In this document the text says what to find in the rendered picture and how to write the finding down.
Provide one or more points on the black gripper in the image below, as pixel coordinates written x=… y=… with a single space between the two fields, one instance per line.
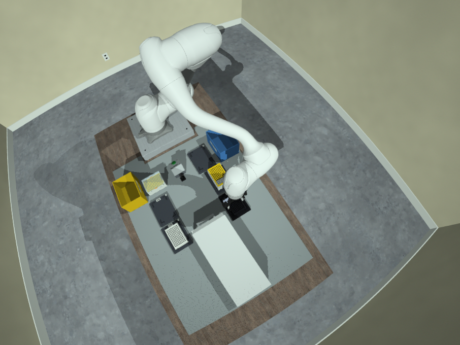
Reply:
x=227 y=202

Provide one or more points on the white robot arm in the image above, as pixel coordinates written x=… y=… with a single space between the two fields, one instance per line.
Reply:
x=170 y=65

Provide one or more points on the yellow open-top bin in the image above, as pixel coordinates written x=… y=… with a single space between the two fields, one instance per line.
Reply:
x=129 y=192

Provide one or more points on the blue bin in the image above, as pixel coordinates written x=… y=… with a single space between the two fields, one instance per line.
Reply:
x=224 y=146

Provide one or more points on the grey bench mat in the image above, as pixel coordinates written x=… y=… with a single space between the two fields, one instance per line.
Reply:
x=190 y=283

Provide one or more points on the black assay plate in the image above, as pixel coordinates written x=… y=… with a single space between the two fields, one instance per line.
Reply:
x=236 y=206

